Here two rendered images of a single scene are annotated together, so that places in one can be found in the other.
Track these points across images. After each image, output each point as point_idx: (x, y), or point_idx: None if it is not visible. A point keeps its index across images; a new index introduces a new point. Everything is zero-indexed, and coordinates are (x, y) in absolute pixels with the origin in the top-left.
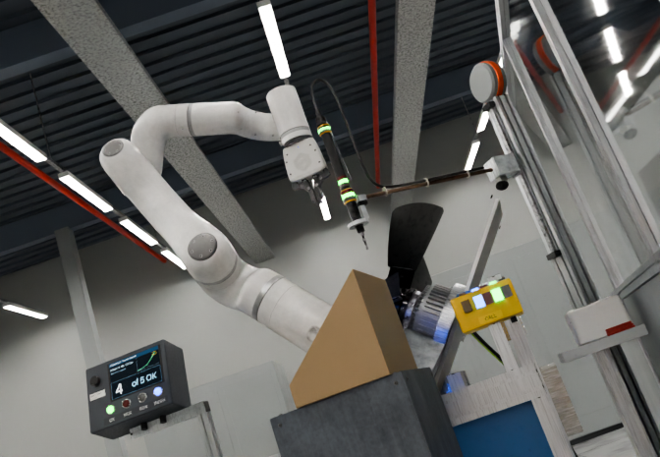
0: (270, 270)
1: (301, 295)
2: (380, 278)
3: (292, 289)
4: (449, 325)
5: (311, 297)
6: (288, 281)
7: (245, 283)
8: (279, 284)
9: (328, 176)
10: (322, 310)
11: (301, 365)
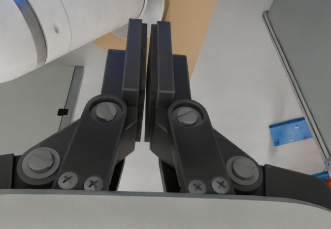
0: (18, 65)
1: (86, 43)
2: None
3: (72, 50)
4: None
5: (101, 32)
6: (58, 49)
7: None
8: (50, 61)
9: (296, 178)
10: (117, 28)
11: (96, 44)
